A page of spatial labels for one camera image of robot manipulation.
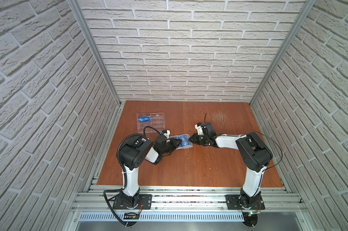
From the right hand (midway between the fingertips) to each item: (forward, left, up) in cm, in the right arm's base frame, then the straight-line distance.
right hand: (191, 140), depth 97 cm
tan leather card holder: (-6, +6, +1) cm, 9 cm away
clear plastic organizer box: (+16, +25, +4) cm, 30 cm away
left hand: (-2, +4, +4) cm, 6 cm away
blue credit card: (-1, +4, +1) cm, 4 cm away
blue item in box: (+15, +32, +7) cm, 36 cm away
